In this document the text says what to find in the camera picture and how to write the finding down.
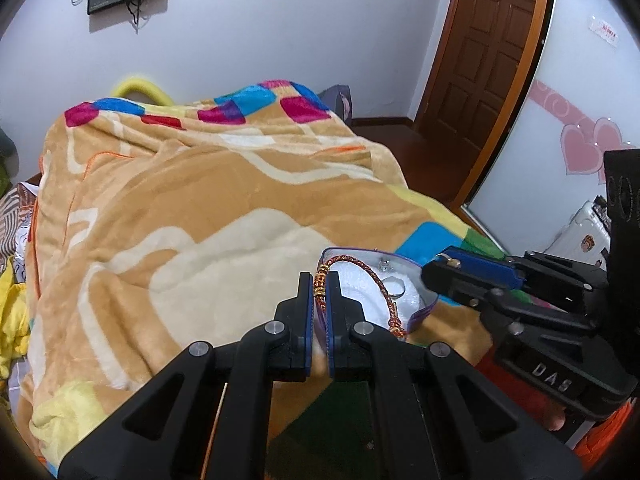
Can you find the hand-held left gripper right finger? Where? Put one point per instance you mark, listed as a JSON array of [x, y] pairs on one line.
[[329, 345]]

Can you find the brown wooden door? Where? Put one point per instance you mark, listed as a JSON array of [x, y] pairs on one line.
[[480, 45]]

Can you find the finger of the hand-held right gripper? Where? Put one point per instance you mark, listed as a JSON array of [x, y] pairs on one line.
[[450, 282], [487, 264]]

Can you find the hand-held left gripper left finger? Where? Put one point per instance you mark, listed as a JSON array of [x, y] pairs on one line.
[[310, 345]]

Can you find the colourful patterned fleece blanket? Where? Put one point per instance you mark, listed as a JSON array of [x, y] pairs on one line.
[[190, 220]]

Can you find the red and white wall sticker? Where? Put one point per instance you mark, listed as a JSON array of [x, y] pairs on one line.
[[603, 31]]

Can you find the brown patterned cloth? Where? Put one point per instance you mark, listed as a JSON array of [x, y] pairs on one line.
[[17, 210]]

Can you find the yellow cloth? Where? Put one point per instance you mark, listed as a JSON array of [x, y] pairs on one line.
[[11, 320]]

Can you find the small silver earring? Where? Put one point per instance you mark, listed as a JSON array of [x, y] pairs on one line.
[[384, 263]]

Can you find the pink heart wall stickers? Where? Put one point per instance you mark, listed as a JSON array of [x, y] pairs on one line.
[[582, 140]]

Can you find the yellow curved headboard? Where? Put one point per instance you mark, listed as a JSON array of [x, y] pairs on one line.
[[142, 89]]

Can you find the white suitcase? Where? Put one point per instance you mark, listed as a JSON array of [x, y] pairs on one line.
[[580, 237]]

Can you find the purple jewelry box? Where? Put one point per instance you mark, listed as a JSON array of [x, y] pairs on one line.
[[372, 290]]

